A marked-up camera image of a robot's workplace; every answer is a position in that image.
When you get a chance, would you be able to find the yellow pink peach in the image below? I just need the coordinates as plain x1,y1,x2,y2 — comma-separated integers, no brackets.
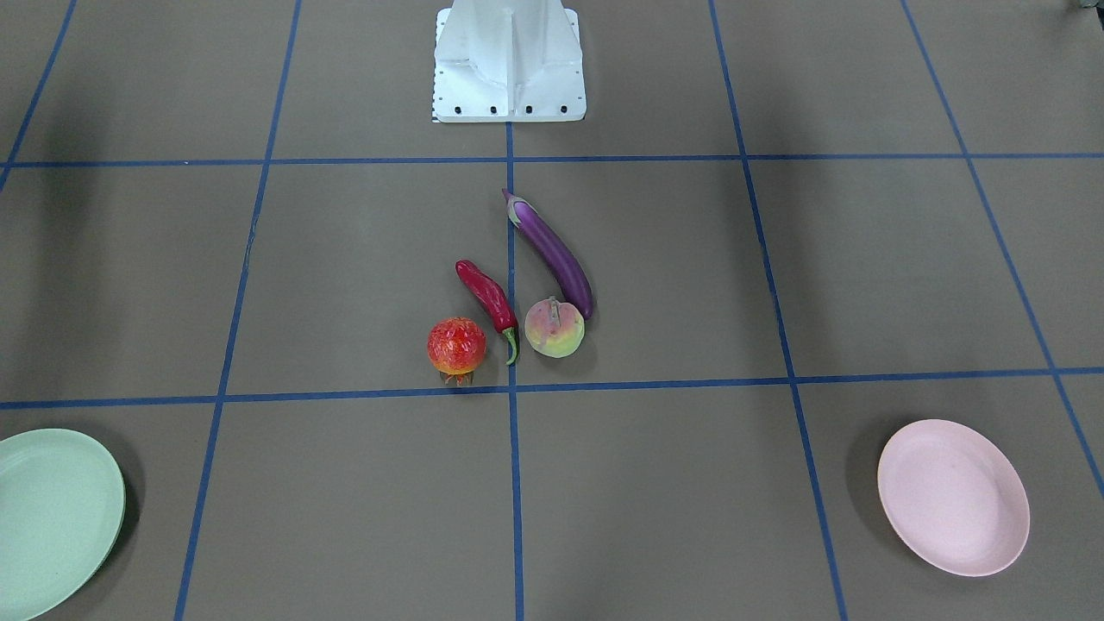
522,298,585,359

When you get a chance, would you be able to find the purple eggplant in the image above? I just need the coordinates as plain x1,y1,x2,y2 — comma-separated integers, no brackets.
501,189,596,322

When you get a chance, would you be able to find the red chili pepper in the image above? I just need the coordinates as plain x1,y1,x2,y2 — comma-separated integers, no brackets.
455,260,519,366

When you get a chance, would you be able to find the red pomegranate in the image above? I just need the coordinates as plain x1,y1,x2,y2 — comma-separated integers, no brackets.
426,316,486,386

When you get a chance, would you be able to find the pink plate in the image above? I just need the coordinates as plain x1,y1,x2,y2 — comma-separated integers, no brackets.
875,419,1032,578

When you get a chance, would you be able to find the green plate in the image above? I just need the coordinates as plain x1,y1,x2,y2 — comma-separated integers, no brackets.
1,429,126,620

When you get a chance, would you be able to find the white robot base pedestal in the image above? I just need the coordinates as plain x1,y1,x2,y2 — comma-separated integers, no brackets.
431,1,587,123

